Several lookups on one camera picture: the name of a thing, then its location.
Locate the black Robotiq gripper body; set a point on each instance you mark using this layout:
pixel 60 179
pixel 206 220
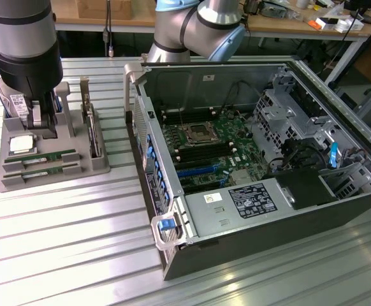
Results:
pixel 29 73

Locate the green RAM stick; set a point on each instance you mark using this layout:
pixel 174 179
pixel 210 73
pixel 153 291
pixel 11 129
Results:
pixel 50 156
pixel 51 170

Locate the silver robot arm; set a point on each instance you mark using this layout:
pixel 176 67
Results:
pixel 19 28

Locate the RAM slot white latches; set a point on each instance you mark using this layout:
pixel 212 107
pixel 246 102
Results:
pixel 204 149
pixel 188 116
pixel 206 155
pixel 188 111

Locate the grey parts rack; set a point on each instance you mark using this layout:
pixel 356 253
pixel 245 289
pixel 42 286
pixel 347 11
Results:
pixel 48 143

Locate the silver hard disk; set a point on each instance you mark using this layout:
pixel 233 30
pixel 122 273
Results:
pixel 16 105

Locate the silver CPU chip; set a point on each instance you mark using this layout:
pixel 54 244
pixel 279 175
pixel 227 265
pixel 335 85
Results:
pixel 21 145

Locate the green graphics card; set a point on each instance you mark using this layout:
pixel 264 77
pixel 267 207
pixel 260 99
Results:
pixel 91 127

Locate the thin socket locking lever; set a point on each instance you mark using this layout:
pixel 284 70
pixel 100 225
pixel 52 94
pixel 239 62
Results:
pixel 181 118

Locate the long black expansion slot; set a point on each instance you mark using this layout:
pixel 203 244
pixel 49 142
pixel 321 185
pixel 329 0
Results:
pixel 195 163

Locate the metal CPU socket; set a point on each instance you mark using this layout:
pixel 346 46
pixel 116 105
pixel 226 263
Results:
pixel 201 134

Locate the blue expansion slot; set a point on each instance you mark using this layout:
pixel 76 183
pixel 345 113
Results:
pixel 198 170

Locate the grey power supply unit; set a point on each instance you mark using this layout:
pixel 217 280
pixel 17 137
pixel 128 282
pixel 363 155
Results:
pixel 211 220

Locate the green motherboard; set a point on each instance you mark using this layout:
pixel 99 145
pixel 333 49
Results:
pixel 236 140

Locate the silver chipset heatsink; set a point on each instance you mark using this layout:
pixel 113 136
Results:
pixel 241 178

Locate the silver metal drive cage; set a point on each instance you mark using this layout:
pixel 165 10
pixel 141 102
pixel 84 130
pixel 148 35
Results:
pixel 284 127

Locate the open black PC case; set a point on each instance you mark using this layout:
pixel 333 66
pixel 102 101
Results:
pixel 268 242

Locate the cluttered wooden desk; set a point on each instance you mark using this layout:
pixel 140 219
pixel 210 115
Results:
pixel 284 24

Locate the black plastic shroud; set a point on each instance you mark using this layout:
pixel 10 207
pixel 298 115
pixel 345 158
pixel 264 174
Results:
pixel 300 188

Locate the blue drive bay clip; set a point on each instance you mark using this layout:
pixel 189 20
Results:
pixel 333 156

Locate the orange and white box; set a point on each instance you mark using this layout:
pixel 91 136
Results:
pixel 325 23

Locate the white tape roll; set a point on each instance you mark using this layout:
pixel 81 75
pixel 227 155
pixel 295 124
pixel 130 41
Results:
pixel 342 25

